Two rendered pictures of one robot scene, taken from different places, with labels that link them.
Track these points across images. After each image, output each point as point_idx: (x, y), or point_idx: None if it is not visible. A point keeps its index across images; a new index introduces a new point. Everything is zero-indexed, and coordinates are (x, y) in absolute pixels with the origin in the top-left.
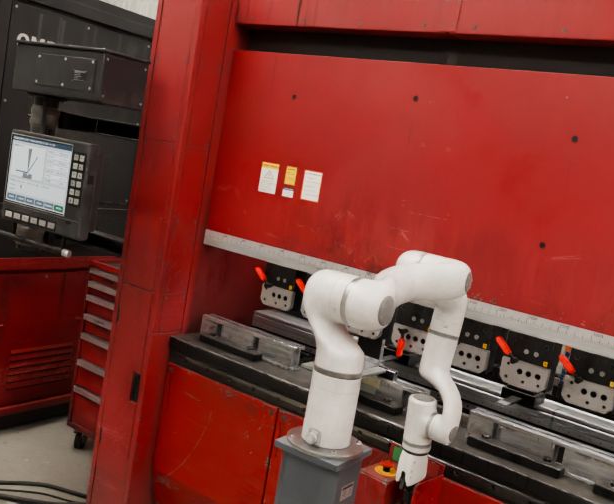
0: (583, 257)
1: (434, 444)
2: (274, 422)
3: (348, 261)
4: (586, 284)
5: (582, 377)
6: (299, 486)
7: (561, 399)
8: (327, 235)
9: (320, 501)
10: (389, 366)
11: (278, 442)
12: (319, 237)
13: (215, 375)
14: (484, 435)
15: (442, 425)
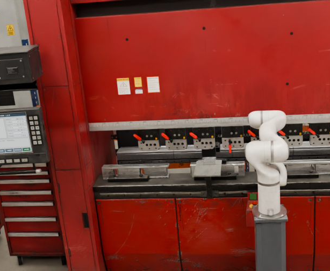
0: (307, 84)
1: None
2: (174, 205)
3: (187, 116)
4: (310, 95)
5: (317, 134)
6: (271, 233)
7: None
8: (171, 107)
9: (281, 234)
10: None
11: (257, 220)
12: (166, 109)
13: (130, 196)
14: None
15: (283, 179)
